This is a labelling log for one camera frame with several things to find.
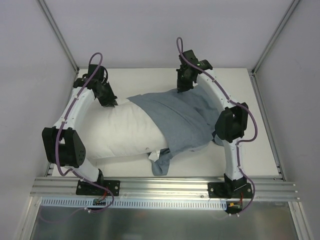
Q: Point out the blue beige striped pillowcase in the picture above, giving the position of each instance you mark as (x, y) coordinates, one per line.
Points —
(186, 119)

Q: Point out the aluminium frame post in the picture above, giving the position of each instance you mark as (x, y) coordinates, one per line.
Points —
(276, 34)
(58, 34)

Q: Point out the aluminium mounting rail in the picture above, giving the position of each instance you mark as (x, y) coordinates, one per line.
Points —
(172, 188)

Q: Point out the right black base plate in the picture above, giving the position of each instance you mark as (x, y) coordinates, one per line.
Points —
(228, 191)

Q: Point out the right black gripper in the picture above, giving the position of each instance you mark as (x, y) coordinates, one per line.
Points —
(183, 83)

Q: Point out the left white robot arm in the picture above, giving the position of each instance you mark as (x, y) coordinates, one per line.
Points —
(62, 143)

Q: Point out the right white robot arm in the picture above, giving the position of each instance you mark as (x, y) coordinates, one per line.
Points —
(230, 126)

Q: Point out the left aluminium frame post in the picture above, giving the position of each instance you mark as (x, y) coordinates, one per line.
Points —
(58, 34)

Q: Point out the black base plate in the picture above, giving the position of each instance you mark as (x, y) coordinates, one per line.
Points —
(228, 191)
(87, 189)

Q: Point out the white pillow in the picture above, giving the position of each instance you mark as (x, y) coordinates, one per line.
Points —
(120, 131)

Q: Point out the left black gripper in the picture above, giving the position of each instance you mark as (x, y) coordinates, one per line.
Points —
(107, 97)

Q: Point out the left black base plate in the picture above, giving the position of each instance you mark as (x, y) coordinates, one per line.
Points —
(87, 189)

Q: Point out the slotted white cable duct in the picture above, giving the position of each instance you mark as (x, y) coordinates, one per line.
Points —
(129, 203)

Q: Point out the right aluminium frame post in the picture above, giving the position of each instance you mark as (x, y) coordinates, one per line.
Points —
(276, 34)

